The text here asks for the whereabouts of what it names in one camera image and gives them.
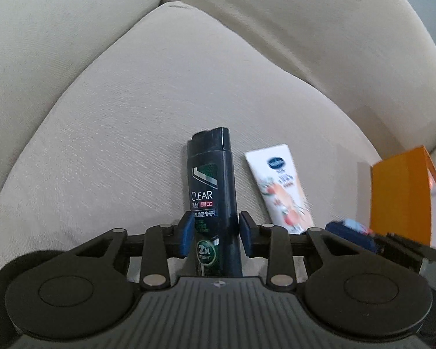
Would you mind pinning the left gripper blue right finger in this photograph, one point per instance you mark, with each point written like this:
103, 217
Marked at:
270, 242

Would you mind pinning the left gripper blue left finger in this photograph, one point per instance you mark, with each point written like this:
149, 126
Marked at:
163, 242

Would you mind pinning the white Vaseline tube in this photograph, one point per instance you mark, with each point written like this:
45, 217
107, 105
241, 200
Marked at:
278, 181

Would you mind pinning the dark blue shampoo bottle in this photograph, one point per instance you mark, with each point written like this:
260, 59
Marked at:
212, 195

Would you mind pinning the blue red snack packet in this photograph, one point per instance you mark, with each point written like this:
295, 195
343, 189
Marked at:
353, 232

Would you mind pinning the orange cardboard box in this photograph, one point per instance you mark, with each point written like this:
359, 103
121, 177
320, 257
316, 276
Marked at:
403, 196

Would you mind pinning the beige sofa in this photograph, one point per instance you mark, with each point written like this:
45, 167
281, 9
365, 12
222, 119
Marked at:
99, 97

